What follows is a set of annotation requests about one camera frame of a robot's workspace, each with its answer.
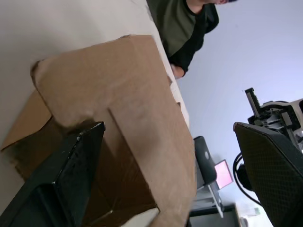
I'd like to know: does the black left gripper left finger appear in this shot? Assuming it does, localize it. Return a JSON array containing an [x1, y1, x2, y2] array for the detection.
[[0, 121, 106, 227]]

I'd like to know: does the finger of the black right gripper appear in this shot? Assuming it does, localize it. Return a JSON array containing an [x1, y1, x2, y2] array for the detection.
[[244, 87, 261, 118]]

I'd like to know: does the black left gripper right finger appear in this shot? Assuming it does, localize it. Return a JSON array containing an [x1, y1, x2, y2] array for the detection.
[[232, 122, 303, 227]]

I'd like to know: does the small brown cardboard box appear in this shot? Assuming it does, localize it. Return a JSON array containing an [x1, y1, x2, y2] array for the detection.
[[0, 34, 198, 227]]

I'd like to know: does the person's bare hand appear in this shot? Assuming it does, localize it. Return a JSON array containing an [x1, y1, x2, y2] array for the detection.
[[171, 64, 185, 79]]

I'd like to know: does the pink lit monitor screen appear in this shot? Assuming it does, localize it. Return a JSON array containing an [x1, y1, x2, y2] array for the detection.
[[214, 159, 234, 190]]

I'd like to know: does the dark grey laptop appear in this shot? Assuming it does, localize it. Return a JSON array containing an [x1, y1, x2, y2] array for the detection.
[[193, 135, 218, 188]]

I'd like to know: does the black desk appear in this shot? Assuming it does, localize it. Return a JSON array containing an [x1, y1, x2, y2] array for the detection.
[[188, 203, 240, 227]]

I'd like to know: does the person in green shirt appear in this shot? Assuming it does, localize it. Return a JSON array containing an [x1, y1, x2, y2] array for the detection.
[[146, 0, 220, 77]]

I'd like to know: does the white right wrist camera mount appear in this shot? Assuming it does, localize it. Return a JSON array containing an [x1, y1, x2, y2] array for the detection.
[[259, 98, 303, 130]]

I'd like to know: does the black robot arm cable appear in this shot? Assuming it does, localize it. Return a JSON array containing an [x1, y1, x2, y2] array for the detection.
[[232, 151, 262, 207]]

